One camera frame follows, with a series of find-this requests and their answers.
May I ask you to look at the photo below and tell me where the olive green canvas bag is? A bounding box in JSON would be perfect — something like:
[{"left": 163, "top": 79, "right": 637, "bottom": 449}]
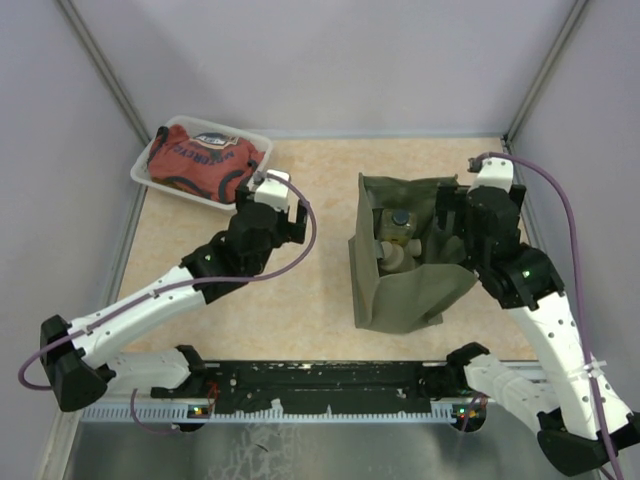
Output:
[{"left": 348, "top": 174, "right": 476, "bottom": 334}]

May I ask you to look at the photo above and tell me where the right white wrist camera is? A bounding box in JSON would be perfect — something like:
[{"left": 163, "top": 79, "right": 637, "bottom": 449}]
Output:
[{"left": 468, "top": 156, "right": 514, "bottom": 193}]

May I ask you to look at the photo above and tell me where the green bottle white cap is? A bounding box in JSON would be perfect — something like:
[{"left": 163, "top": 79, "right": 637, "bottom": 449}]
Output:
[{"left": 378, "top": 239, "right": 422, "bottom": 274}]

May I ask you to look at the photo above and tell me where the white slotted cable duct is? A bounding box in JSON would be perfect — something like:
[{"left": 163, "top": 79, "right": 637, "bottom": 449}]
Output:
[{"left": 79, "top": 402, "right": 481, "bottom": 425}]

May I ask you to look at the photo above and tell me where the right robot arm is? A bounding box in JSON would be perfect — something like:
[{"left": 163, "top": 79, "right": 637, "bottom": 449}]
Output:
[{"left": 435, "top": 185, "right": 639, "bottom": 477}]

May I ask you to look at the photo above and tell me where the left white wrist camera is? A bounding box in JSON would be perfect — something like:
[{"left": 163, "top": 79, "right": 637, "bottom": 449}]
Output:
[{"left": 250, "top": 169, "right": 290, "bottom": 212}]

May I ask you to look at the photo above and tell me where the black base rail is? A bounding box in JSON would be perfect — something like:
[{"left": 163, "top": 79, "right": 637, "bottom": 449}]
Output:
[{"left": 151, "top": 360, "right": 478, "bottom": 416}]

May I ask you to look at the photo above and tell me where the red printed t-shirt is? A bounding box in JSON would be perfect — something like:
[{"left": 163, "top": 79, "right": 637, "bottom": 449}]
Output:
[{"left": 146, "top": 124, "right": 265, "bottom": 205}]

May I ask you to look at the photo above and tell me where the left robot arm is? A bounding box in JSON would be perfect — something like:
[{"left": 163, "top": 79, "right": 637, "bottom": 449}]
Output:
[{"left": 37, "top": 175, "right": 317, "bottom": 412}]

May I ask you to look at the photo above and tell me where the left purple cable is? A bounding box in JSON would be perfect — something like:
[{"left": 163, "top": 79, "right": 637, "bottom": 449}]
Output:
[{"left": 17, "top": 172, "right": 319, "bottom": 436}]

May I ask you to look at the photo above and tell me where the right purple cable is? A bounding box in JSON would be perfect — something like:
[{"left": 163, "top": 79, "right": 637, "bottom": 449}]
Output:
[{"left": 467, "top": 151, "right": 624, "bottom": 480}]

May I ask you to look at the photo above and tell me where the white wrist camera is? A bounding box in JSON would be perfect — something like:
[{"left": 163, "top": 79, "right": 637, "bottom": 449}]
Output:
[
  {"left": 250, "top": 169, "right": 290, "bottom": 212},
  {"left": 468, "top": 156, "right": 514, "bottom": 193}
]

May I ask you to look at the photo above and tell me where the white plastic basket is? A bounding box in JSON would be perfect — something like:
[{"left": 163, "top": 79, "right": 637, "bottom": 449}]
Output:
[{"left": 130, "top": 115, "right": 274, "bottom": 212}]

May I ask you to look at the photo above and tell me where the purple cable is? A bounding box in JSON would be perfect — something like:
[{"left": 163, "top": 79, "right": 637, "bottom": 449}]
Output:
[
  {"left": 467, "top": 151, "right": 624, "bottom": 480},
  {"left": 17, "top": 172, "right": 319, "bottom": 436}
]

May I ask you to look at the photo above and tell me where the square clear bottle black cap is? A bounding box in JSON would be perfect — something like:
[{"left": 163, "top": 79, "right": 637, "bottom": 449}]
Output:
[{"left": 377, "top": 209, "right": 417, "bottom": 246}]

